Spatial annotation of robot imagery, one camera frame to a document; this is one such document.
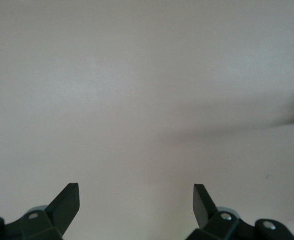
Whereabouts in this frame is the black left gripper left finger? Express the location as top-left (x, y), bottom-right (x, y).
top-left (0, 182), bottom-right (80, 240)

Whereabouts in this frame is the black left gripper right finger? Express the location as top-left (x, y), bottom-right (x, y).
top-left (193, 184), bottom-right (294, 240)

